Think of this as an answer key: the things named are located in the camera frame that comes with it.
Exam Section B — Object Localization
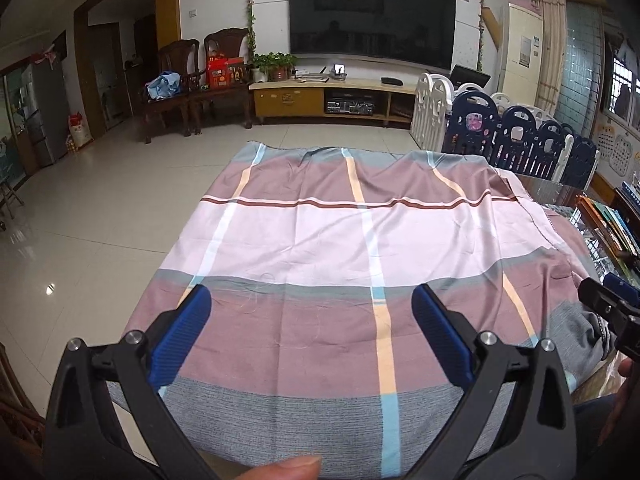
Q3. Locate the person's leg in jeans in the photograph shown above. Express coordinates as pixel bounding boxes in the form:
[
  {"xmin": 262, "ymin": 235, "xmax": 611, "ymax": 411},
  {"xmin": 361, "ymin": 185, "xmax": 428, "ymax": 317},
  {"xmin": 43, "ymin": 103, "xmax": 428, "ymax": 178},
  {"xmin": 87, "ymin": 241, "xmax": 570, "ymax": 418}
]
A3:
[{"xmin": 572, "ymin": 395, "xmax": 616, "ymax": 480}]

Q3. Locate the black flat television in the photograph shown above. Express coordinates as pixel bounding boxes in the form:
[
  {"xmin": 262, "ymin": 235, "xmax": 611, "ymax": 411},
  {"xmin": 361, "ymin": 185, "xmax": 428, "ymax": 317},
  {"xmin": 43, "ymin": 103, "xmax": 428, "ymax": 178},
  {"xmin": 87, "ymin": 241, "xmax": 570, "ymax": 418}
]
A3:
[{"xmin": 288, "ymin": 0, "xmax": 457, "ymax": 72}]

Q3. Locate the blue cloth bundle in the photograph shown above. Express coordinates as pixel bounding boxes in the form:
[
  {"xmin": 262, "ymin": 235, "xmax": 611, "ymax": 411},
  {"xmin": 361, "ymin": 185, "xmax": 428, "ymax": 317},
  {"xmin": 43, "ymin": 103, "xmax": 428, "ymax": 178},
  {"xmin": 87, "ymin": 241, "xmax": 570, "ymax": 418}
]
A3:
[{"xmin": 146, "ymin": 71, "xmax": 182, "ymax": 100}]

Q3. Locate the red gift box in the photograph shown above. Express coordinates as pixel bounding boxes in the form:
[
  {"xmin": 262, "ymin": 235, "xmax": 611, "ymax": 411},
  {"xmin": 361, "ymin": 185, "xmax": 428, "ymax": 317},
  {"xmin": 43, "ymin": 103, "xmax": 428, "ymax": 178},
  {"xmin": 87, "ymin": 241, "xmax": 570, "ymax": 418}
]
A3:
[{"xmin": 206, "ymin": 50, "xmax": 249, "ymax": 90}]

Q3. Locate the white standing air conditioner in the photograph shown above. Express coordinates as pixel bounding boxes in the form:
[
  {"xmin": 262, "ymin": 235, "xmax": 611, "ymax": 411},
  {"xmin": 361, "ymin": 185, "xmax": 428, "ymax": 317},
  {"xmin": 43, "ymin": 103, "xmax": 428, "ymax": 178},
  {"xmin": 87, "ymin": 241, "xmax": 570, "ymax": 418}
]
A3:
[{"xmin": 497, "ymin": 2, "xmax": 543, "ymax": 111}]

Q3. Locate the plaid pink grey cloth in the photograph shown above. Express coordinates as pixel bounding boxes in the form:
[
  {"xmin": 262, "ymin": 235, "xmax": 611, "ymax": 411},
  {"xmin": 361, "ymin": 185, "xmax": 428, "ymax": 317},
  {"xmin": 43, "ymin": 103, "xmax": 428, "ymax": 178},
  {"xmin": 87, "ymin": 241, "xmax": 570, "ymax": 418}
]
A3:
[{"xmin": 107, "ymin": 142, "xmax": 618, "ymax": 478}]

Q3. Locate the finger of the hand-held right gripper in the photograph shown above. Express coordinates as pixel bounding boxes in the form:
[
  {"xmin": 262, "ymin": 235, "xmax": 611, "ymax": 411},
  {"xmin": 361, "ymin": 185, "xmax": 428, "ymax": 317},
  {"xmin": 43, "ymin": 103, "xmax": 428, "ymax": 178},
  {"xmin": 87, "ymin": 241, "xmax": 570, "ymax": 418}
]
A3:
[
  {"xmin": 602, "ymin": 274, "xmax": 640, "ymax": 308},
  {"xmin": 577, "ymin": 277, "xmax": 640, "ymax": 333}
]

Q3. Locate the yellow wooden television cabinet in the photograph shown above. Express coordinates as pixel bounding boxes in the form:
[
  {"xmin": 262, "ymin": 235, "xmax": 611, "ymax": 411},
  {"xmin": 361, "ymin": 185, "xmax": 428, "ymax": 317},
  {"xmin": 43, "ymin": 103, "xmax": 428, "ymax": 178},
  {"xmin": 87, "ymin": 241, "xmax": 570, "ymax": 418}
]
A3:
[{"xmin": 248, "ymin": 79, "xmax": 418, "ymax": 128}]

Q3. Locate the black audio receiver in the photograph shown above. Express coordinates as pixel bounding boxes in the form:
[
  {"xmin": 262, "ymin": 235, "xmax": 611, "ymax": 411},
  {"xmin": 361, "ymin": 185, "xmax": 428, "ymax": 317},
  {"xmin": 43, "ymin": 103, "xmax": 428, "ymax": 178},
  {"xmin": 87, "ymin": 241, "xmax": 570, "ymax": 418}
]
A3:
[{"xmin": 325, "ymin": 100, "xmax": 376, "ymax": 116}]

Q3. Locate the person's right hand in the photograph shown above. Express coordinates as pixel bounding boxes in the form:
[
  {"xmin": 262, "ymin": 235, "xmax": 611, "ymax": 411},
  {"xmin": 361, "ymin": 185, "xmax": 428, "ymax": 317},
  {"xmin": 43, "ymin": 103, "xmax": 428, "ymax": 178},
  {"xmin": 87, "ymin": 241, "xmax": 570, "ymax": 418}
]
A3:
[{"xmin": 597, "ymin": 355, "xmax": 640, "ymax": 461}]

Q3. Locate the green potted plant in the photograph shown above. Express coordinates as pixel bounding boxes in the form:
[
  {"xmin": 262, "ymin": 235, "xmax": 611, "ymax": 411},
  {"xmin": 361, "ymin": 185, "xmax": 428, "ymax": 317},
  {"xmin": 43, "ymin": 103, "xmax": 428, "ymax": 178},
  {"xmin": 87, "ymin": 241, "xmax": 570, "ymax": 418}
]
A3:
[{"xmin": 252, "ymin": 52, "xmax": 297, "ymax": 83}]

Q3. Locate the navy and white play fence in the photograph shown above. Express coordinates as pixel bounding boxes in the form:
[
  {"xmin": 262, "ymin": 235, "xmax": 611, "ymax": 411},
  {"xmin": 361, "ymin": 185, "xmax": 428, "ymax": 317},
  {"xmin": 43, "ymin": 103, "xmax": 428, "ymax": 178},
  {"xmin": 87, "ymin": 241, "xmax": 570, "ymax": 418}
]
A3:
[{"xmin": 410, "ymin": 72, "xmax": 600, "ymax": 191}]

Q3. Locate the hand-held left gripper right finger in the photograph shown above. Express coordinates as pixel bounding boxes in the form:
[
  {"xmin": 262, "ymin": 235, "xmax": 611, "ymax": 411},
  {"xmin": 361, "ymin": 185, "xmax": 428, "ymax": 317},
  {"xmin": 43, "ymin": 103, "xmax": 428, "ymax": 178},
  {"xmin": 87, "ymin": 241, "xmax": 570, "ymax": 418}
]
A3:
[{"xmin": 400, "ymin": 284, "xmax": 578, "ymax": 480}]

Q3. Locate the beige curtain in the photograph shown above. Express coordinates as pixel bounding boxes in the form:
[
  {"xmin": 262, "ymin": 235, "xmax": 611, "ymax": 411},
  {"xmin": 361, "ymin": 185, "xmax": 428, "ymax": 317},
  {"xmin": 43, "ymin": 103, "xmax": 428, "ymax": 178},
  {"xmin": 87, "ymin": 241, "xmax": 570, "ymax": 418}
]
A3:
[{"xmin": 527, "ymin": 0, "xmax": 568, "ymax": 116}]

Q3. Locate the grey refrigerator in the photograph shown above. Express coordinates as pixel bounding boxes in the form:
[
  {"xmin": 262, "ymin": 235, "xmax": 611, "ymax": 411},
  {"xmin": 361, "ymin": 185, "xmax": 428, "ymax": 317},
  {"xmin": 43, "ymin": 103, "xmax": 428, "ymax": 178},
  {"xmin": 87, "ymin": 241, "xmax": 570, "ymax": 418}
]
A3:
[{"xmin": 20, "ymin": 57, "xmax": 71, "ymax": 168}]

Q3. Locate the black monitor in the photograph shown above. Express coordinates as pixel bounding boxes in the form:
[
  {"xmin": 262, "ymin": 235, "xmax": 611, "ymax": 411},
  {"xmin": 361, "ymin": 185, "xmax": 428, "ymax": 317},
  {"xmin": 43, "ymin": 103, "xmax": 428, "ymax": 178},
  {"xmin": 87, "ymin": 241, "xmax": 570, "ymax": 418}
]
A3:
[{"xmin": 449, "ymin": 64, "xmax": 492, "ymax": 90}]

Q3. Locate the white sack with red top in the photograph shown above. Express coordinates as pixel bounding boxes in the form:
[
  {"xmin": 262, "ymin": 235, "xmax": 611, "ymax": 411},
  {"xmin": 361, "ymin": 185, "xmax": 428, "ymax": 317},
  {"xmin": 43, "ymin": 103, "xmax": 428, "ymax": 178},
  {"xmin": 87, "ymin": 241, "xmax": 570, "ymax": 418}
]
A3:
[{"xmin": 68, "ymin": 112, "xmax": 93, "ymax": 148}]

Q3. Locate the slanted wooden wall shelf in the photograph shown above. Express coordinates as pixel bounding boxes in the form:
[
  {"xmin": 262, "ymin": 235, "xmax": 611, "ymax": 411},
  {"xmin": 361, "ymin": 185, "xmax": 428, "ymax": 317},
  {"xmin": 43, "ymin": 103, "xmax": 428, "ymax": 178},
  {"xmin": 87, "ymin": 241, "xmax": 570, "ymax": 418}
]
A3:
[{"xmin": 480, "ymin": 5, "xmax": 503, "ymax": 43}]

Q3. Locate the barred window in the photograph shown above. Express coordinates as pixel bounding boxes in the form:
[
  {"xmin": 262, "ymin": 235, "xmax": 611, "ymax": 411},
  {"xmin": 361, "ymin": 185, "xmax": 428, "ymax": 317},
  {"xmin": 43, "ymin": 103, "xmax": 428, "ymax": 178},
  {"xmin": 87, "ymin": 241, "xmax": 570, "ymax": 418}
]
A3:
[{"xmin": 605, "ymin": 35, "xmax": 640, "ymax": 126}]

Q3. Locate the row of picture books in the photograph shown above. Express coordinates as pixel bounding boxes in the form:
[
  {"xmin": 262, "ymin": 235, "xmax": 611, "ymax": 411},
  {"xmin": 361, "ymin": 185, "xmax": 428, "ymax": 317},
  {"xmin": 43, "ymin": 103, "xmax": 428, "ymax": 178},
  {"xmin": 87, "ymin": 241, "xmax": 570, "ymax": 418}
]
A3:
[{"xmin": 575, "ymin": 195, "xmax": 640, "ymax": 261}]

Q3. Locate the carved wooden chair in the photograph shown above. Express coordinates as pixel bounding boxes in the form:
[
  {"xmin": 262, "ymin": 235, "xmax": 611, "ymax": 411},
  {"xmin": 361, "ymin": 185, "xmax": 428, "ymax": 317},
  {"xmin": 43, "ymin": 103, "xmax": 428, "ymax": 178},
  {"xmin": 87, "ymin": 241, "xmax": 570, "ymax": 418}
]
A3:
[
  {"xmin": 189, "ymin": 27, "xmax": 256, "ymax": 136},
  {"xmin": 142, "ymin": 39, "xmax": 201, "ymax": 145},
  {"xmin": 0, "ymin": 345, "xmax": 46, "ymax": 461}
]

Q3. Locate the person's left hand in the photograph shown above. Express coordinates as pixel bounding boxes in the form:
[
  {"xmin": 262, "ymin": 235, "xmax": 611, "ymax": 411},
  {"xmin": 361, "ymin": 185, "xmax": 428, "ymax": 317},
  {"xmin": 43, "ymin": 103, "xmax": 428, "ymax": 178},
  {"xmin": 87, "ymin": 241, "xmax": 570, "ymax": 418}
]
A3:
[{"xmin": 237, "ymin": 455, "xmax": 323, "ymax": 480}]

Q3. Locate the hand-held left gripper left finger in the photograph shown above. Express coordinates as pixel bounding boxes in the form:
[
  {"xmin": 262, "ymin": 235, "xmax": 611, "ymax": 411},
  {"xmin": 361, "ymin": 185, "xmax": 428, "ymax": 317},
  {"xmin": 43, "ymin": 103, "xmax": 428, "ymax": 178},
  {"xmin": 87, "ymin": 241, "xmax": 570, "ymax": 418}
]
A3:
[{"xmin": 44, "ymin": 284, "xmax": 221, "ymax": 480}]

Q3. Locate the green ivy garland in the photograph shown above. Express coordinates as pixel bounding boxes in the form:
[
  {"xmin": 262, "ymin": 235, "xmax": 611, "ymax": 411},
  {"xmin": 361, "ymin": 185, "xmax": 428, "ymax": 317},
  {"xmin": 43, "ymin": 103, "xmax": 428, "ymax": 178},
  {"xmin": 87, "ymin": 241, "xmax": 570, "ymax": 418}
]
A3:
[
  {"xmin": 242, "ymin": 0, "xmax": 258, "ymax": 56},
  {"xmin": 475, "ymin": 0, "xmax": 488, "ymax": 73}
]

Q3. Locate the white wall chart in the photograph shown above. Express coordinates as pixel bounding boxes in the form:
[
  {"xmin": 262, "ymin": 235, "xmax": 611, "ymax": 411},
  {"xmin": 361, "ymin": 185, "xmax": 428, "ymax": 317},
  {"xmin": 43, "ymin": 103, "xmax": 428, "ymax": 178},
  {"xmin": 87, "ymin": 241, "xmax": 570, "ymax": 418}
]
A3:
[{"xmin": 595, "ymin": 120, "xmax": 640, "ymax": 171}]

